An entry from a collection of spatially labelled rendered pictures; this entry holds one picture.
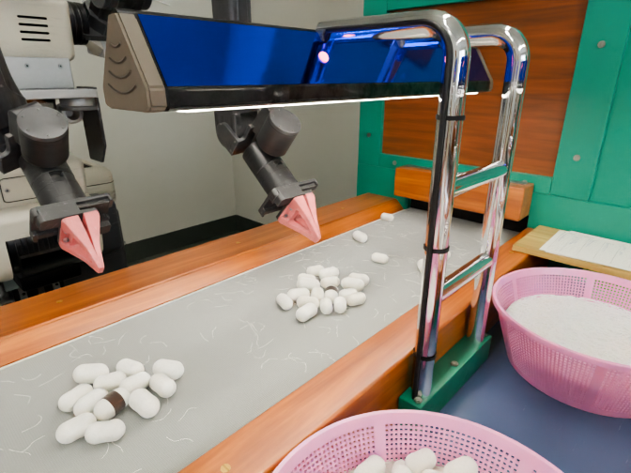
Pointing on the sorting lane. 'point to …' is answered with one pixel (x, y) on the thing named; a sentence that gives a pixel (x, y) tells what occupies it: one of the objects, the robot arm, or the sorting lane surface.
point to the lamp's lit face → (289, 104)
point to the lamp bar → (256, 65)
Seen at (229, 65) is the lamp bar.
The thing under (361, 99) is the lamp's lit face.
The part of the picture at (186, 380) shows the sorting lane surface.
